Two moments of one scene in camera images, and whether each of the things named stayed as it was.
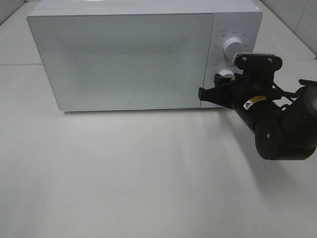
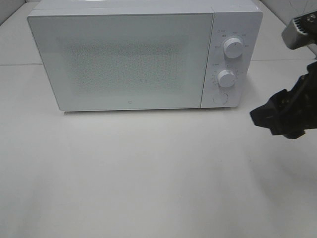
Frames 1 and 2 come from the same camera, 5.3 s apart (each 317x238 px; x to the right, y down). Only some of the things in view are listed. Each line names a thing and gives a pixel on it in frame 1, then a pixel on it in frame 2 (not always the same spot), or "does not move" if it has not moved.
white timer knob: (228, 74) does not move
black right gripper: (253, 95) to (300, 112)
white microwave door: (125, 61) does not move
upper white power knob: (232, 46) does not move
